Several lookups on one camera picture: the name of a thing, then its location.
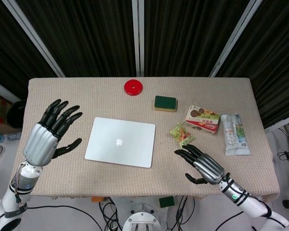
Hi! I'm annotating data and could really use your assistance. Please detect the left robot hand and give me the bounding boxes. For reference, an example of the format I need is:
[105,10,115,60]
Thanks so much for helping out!
[22,99,83,167]

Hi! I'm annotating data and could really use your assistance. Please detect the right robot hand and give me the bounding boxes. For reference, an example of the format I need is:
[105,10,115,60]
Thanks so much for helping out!
[174,144,225,185]

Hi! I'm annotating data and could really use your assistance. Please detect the silver laptop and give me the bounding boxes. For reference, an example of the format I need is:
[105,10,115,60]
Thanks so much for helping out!
[84,116,157,168]

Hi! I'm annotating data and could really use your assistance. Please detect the robot base torso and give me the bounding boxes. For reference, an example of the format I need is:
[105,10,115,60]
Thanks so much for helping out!
[122,197,165,231]

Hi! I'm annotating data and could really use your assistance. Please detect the black round bag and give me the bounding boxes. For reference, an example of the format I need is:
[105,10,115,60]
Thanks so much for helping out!
[6,100,27,129]

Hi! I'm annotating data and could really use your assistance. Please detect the green candy bag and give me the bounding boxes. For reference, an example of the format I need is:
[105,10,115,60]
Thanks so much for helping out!
[169,123,196,148]

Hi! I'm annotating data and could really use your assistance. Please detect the clear plastic snack package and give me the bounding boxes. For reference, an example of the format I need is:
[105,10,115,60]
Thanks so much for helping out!
[221,113,251,156]

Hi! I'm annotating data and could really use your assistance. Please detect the biscuit box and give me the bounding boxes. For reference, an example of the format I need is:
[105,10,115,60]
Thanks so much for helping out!
[184,105,222,135]

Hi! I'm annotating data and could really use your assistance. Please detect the green box under table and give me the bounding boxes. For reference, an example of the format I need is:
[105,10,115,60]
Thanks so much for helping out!
[158,196,175,209]

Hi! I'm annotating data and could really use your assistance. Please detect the beige woven tablecloth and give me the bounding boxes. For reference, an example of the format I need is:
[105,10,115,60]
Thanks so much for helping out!
[6,77,280,201]

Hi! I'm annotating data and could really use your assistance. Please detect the green yellow sponge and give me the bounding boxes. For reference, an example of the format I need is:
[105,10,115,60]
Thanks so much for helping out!
[154,95,178,113]

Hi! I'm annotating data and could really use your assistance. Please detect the red round disc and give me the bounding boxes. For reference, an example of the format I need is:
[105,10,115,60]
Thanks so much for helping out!
[124,79,145,96]

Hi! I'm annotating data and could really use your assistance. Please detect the black pleated curtain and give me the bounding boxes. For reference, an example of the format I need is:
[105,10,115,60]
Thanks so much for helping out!
[0,0,289,128]

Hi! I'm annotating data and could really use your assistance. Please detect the black floor cables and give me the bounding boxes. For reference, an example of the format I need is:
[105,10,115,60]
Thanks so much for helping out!
[26,196,126,231]

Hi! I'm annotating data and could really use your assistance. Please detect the white frame post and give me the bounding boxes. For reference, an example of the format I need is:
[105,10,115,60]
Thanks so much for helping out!
[1,0,66,78]
[131,0,145,77]
[209,0,263,78]

